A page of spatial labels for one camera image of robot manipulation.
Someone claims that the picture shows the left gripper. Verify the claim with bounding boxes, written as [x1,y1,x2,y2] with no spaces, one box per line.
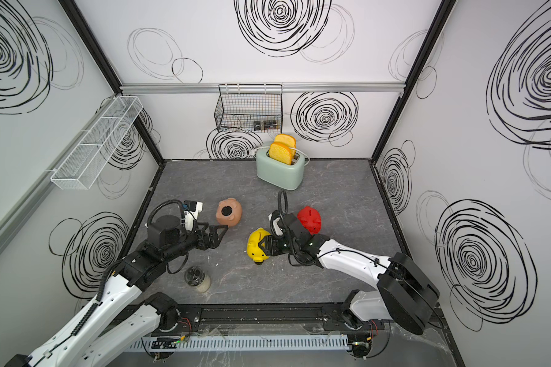
[164,220,229,265]

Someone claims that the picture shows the pink piggy bank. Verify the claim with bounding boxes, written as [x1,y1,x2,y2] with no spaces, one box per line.
[216,198,243,227]

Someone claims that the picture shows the yellow piggy bank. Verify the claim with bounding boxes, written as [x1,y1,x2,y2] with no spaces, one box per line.
[246,228,271,265]

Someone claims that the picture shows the black plug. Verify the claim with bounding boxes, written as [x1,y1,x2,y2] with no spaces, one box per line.
[221,206,233,217]

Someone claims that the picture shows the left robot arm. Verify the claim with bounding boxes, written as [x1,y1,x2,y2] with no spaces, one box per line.
[7,215,228,366]

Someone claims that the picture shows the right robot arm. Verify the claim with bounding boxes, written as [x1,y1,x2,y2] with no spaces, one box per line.
[258,211,440,335]

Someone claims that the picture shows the red piggy bank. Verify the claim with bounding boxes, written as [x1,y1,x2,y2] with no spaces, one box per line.
[297,206,322,235]

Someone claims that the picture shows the clear jar with white contents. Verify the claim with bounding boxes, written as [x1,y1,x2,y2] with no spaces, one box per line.
[184,266,211,294]

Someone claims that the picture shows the mint green toaster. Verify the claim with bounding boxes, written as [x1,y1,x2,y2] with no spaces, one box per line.
[255,146,311,191]

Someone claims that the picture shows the front toast slice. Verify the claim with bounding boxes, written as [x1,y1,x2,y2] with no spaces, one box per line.
[269,142,295,165]

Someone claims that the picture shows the toast slice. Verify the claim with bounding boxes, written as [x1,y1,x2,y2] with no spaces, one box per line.
[269,142,295,165]
[274,134,296,148]

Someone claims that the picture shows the back toast slice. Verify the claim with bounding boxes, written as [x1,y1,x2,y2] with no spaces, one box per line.
[274,134,296,148]

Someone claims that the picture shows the small jars in basket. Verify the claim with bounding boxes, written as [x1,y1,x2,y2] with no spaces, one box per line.
[253,119,280,132]

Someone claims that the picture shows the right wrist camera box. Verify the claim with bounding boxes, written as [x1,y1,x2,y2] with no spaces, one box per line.
[269,210,283,238]

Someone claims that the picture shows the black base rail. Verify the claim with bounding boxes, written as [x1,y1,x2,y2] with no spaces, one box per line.
[178,303,390,333]

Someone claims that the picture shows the black wire wall basket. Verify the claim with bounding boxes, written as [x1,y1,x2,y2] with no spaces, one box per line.
[214,83,284,133]

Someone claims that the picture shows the white slotted cable duct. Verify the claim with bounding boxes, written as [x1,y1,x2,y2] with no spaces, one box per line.
[126,335,350,353]

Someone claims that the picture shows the white wire wall shelf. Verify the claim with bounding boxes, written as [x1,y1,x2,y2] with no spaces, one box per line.
[51,96,144,191]

